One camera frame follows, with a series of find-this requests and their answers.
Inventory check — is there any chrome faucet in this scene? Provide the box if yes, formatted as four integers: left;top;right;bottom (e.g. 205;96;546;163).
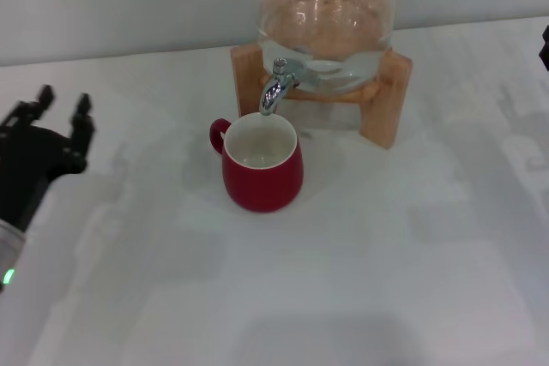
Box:
259;57;321;117

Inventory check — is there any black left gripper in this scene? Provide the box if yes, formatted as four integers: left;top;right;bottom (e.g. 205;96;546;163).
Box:
0;84;98;235

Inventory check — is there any glass water dispenser jar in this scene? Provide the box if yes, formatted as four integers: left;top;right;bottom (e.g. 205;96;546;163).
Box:
256;0;396;95

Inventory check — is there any wooden dispenser stand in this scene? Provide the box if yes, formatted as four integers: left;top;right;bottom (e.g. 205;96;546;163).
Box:
229;42;413;151

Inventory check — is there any red ceramic cup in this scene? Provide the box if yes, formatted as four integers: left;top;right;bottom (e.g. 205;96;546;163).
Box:
208;112;306;214

